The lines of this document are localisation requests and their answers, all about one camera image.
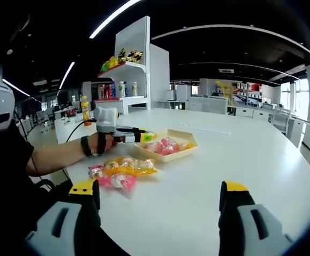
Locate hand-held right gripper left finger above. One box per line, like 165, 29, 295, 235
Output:
25, 179, 102, 256

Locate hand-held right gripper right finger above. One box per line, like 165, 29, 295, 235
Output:
218, 180, 294, 256

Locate pile of marshmallow packets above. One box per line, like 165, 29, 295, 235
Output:
143, 136, 198, 156
88, 156, 158, 199

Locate cream hexagonal bowl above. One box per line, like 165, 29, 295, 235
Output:
133, 129, 199, 163

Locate person's left hand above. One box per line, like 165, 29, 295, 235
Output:
89, 132, 118, 157

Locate orange drink bottle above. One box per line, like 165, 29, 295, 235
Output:
80, 95, 93, 127

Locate black wristband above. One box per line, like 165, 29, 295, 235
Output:
80, 135, 93, 158

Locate black curved object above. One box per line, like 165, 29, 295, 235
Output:
34, 179, 57, 191

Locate white table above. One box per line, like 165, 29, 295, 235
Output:
53, 107, 310, 256

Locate ceiling light strip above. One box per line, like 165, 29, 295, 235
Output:
58, 61, 75, 90
89, 0, 142, 39
2, 78, 31, 97

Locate person's black shirt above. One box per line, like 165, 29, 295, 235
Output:
0, 125, 73, 256

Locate white box cabinets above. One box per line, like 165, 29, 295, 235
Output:
165, 84, 189, 101

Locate row of snack bags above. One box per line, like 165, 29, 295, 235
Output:
100, 47, 144, 73

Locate white table socket strip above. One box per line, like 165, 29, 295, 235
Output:
180, 122, 230, 135

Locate white desk dividers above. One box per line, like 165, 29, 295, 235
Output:
188, 95, 229, 115

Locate white display shelf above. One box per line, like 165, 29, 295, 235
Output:
92, 15, 152, 115

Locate yellow crane model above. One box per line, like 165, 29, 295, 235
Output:
215, 81, 237, 106

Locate white chest device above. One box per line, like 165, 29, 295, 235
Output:
0, 71, 16, 141

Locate white low cabinets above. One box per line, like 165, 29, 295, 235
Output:
228, 105, 274, 121

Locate white desk with red edge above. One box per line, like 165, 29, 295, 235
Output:
288, 114, 310, 150

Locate white office chair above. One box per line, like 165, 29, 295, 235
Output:
272, 107, 291, 134

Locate shelf of white boxes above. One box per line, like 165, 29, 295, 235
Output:
233, 82, 264, 103

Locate curved white ceiling band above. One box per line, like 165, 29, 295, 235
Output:
151, 24, 310, 61

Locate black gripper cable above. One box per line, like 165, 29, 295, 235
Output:
12, 109, 98, 179

